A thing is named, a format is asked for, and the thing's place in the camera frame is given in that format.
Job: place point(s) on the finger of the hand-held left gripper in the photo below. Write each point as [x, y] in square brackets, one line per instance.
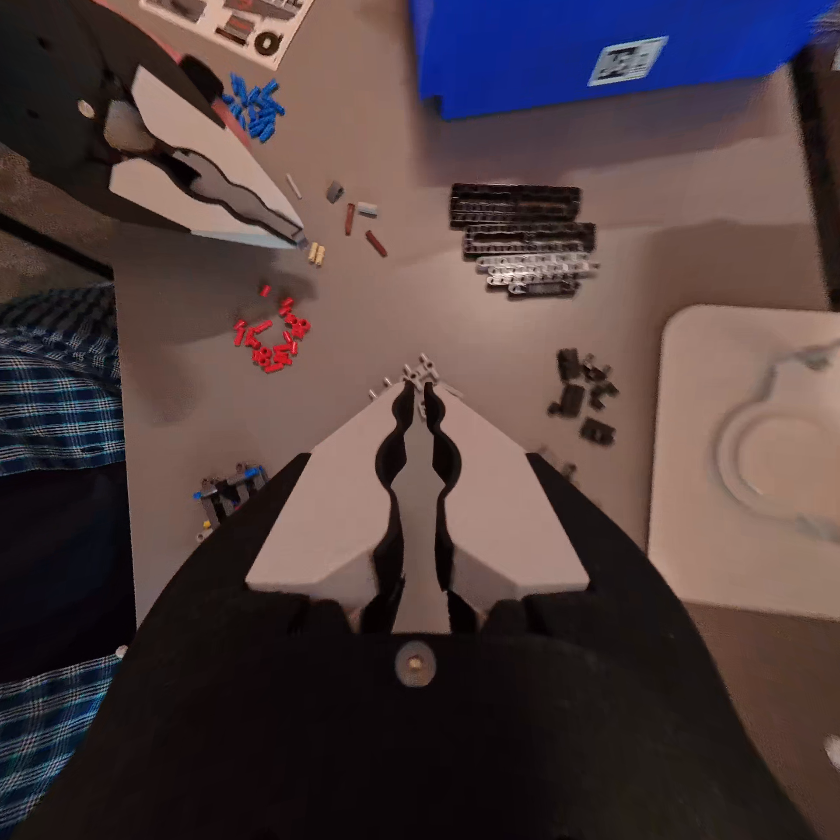
[197, 124]
[157, 193]

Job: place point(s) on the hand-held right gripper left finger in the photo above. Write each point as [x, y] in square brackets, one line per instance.
[321, 518]

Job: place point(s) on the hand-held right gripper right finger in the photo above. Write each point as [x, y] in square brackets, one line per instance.
[505, 525]

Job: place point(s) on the pile of light grey connectors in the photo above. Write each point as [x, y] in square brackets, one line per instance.
[420, 369]

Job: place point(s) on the pile of blue lego pins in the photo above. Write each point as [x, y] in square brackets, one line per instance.
[259, 108]

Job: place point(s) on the partly built lego model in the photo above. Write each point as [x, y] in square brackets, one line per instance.
[226, 495]

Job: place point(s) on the small grey lego axle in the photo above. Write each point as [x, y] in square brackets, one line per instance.
[294, 186]

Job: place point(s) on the lego sticker sheet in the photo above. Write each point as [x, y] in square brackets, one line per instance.
[275, 26]

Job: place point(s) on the pile of red lego pins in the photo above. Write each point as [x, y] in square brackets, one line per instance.
[282, 351]

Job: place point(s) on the black lego beam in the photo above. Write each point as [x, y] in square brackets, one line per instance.
[544, 290]

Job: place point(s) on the light grey lego beam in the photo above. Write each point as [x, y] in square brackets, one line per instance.
[538, 269]

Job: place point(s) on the person's left hand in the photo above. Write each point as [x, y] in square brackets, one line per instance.
[154, 29]

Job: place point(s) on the pile of black angled connectors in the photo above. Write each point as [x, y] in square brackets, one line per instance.
[581, 400]

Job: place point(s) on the person in plaid shirt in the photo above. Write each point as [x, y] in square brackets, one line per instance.
[59, 394]

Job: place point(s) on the white lamp base stand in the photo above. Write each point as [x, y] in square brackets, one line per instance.
[722, 459]

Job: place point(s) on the dark garment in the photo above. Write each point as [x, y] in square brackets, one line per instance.
[59, 564]

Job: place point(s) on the blue plastic bin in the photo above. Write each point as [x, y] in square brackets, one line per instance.
[525, 59]

